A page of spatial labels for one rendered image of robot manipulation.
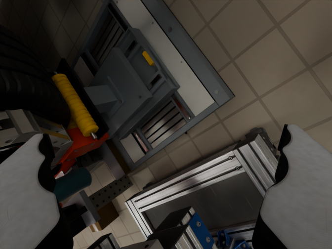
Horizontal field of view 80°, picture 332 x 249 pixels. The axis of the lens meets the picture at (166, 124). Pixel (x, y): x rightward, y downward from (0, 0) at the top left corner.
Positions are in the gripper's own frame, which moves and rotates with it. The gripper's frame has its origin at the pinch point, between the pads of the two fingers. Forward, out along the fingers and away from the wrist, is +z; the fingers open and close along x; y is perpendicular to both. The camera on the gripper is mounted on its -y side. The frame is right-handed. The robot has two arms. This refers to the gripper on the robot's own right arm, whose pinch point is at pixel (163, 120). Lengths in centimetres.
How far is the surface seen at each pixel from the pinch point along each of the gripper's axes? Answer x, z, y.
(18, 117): -32.7, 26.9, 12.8
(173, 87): 1, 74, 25
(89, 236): -89, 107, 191
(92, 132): -28, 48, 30
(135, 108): -17, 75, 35
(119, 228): -49, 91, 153
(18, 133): -31.5, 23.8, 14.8
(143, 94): -13, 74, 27
